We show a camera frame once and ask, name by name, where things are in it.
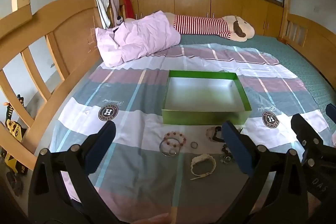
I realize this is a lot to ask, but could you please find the grey pink hanging garment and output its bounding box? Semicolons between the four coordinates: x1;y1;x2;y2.
108;0;122;25

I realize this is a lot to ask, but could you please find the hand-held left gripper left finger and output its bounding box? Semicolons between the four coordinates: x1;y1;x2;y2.
28;120;126;224

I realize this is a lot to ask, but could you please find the red hanging garment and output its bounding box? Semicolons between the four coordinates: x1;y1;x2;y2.
122;0;134;19

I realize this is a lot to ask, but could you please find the yellow toy excavator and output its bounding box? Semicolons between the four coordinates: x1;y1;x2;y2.
1;119;27;176

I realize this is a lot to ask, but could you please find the wooden bed headboard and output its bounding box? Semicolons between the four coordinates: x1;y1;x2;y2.
0;0;117;170

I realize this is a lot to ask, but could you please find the green cardboard box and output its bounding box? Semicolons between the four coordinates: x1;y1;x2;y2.
161;70;252;126

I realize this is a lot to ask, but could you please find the white grey hanging garment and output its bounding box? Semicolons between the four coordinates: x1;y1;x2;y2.
93;0;111;29

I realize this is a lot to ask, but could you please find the silver bangle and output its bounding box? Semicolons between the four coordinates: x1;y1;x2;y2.
159;138;180;158

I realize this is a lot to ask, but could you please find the white wristwatch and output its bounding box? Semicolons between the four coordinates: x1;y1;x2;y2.
189;154;217;181

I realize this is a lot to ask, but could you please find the black wristwatch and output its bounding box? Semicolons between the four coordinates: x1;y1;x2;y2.
211;126;226;143

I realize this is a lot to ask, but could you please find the pink duvet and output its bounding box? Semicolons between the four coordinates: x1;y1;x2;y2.
95;11;181;68

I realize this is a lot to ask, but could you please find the person's right forearm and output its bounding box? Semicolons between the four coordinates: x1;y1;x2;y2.
307;191;326;216

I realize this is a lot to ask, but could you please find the striped plush dog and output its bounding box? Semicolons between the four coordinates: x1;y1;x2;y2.
163;12;256;43

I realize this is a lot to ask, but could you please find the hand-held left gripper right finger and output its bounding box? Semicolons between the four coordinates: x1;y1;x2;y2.
215;120;315;224

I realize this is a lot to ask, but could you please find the wooden wardrobe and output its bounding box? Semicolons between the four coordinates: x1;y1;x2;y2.
129;0;287;37

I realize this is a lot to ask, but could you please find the plaid bedsheet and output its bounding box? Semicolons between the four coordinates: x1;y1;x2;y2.
50;43;332;224

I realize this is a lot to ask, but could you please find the wooden bed footboard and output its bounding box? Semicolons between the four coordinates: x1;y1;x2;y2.
280;13;336;68

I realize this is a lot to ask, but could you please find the pale bead bracelet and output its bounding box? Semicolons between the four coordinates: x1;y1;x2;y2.
206;127;218;140

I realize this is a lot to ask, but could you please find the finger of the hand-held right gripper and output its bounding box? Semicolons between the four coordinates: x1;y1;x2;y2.
325;103;336;120
291;113;325;148

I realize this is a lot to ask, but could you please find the pink bead bracelet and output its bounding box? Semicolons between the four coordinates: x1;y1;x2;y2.
163;132;188;147

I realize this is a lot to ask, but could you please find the dark bead bracelet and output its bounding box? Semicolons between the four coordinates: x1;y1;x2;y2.
221;144;233;157

